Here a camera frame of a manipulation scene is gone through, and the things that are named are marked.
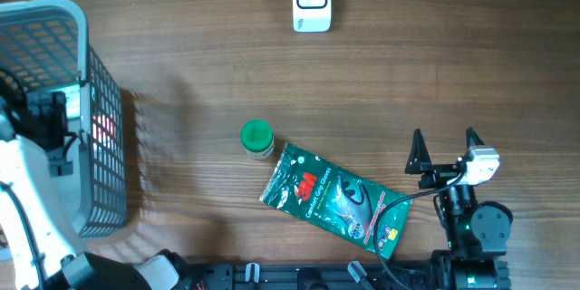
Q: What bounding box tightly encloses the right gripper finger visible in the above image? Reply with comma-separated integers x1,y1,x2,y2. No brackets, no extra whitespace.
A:
466,127,484,148
404,129,431,174

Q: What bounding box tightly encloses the green 3M gloves package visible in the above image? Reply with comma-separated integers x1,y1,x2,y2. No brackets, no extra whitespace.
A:
260,143,411,259

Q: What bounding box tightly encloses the green lid jar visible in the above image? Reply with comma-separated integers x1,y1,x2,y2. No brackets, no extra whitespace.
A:
240,120,275,160

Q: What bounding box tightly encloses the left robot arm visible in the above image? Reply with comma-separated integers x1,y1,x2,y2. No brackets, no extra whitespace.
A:
1,69,194,289

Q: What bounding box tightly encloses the white barcode scanner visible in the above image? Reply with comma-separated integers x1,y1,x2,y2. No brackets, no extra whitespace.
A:
292,0,332,33

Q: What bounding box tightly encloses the grey plastic shopping basket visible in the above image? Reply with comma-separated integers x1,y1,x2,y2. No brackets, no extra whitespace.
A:
1,0,128,239

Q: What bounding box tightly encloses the right camera cable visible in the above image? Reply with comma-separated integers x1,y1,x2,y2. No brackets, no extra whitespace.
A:
372,170,467,290

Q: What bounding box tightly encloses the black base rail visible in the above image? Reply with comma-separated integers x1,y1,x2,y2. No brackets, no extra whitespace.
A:
180,260,512,290

